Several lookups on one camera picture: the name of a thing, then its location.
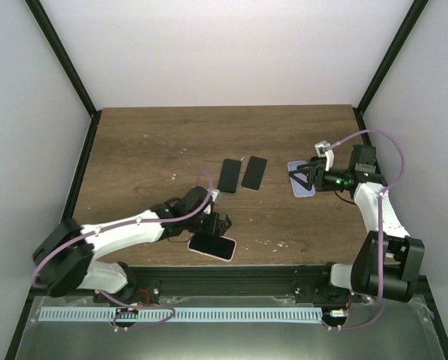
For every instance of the phone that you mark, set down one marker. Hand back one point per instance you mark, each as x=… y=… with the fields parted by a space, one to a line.
x=218 y=247
x=299 y=191

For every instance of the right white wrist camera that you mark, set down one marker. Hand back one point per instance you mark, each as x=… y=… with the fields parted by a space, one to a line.
x=324 y=151

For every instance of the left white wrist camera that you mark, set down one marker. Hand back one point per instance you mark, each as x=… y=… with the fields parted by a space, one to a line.
x=216 y=196

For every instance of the light blue slotted cable duct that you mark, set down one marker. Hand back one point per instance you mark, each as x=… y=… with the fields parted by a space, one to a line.
x=184 y=315

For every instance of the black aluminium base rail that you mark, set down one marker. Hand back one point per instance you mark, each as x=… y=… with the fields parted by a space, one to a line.
x=301 y=283

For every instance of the black smartphone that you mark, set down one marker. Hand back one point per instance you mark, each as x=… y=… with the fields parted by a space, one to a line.
x=254 y=173
x=229 y=176

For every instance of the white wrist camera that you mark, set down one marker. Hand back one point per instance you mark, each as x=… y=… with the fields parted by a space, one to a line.
x=324 y=151
x=216 y=196

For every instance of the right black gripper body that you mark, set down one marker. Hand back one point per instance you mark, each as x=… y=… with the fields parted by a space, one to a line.
x=320 y=184

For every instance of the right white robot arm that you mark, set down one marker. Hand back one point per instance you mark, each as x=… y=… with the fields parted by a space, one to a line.
x=388 y=263

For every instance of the black frame post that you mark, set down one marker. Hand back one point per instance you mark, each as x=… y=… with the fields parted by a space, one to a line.
x=404 y=30
x=53 y=39

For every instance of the left black frame post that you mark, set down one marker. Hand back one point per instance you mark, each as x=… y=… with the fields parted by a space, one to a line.
x=53 y=39

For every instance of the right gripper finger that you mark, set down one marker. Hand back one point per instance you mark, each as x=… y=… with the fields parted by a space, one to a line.
x=301 y=179
x=308 y=167

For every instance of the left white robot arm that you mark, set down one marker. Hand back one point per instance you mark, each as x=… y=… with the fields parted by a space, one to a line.
x=70 y=258

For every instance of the right black frame post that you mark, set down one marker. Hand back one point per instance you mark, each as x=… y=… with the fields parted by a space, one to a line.
x=404 y=30

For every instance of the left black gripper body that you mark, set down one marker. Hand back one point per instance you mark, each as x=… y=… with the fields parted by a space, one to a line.
x=209 y=228

